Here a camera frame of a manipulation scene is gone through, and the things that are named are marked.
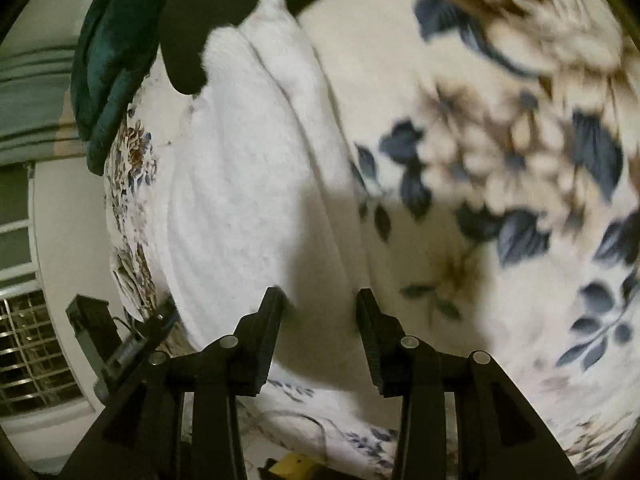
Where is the window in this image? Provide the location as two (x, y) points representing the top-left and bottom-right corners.
(0, 162), (91, 418)

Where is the yellow object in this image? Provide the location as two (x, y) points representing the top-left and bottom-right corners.
(260, 452), (326, 480)

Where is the black folded garment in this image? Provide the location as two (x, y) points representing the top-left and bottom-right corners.
(160, 0), (371, 96)

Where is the dark green plush blanket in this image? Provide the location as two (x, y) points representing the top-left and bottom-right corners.
(70, 0), (193, 176)

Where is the white knit sweater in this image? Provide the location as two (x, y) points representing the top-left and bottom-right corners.
(160, 0), (371, 341)

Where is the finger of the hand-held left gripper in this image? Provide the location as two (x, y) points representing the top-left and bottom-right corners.
(95, 300), (179, 397)
(66, 295), (122, 368)

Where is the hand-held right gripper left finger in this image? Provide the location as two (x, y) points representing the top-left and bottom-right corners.
(60, 287), (288, 480)

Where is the floral bed sheet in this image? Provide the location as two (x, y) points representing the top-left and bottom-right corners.
(102, 0), (640, 480)

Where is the grey-green curtain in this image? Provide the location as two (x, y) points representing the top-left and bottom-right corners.
(0, 45), (93, 163)

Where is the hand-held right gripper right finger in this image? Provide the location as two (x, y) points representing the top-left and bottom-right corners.
(355, 288), (581, 480)

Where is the grey cable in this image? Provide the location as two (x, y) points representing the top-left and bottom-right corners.
(250, 409), (331, 463)

